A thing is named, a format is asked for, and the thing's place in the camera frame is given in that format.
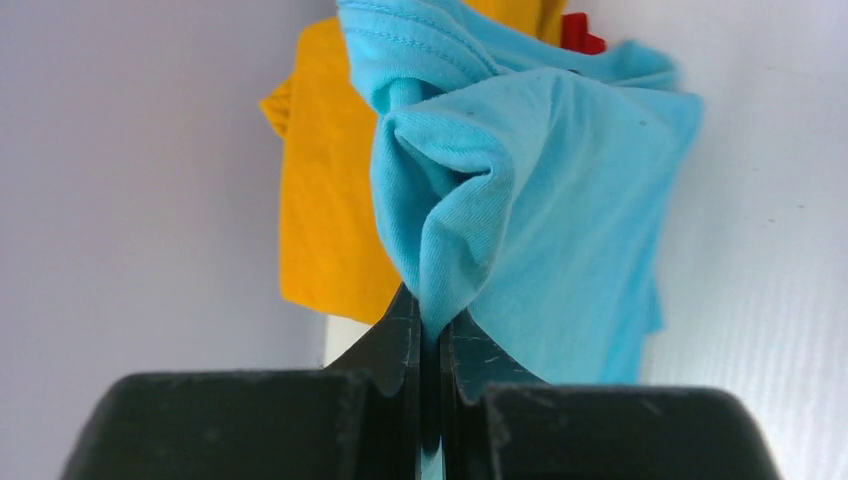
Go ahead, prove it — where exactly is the cyan t shirt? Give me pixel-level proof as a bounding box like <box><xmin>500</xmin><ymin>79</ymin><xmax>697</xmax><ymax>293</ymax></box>
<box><xmin>334</xmin><ymin>0</ymin><xmax>706</xmax><ymax>480</ymax></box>

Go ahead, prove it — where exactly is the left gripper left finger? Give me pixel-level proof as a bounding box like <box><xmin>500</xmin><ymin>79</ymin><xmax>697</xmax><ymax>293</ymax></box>
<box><xmin>62</xmin><ymin>288</ymin><xmax>421</xmax><ymax>479</ymax></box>

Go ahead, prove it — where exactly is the folded red t shirt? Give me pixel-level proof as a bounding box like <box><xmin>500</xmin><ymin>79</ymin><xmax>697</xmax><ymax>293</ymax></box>
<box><xmin>560</xmin><ymin>12</ymin><xmax>607</xmax><ymax>55</ymax></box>

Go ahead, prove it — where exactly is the folded orange t shirt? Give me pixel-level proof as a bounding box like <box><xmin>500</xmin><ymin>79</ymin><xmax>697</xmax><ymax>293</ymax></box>
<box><xmin>258</xmin><ymin>0</ymin><xmax>570</xmax><ymax>327</ymax></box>

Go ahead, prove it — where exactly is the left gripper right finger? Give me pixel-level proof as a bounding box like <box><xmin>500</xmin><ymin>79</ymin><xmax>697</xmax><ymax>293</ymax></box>
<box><xmin>439</xmin><ymin>314</ymin><xmax>779</xmax><ymax>479</ymax></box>

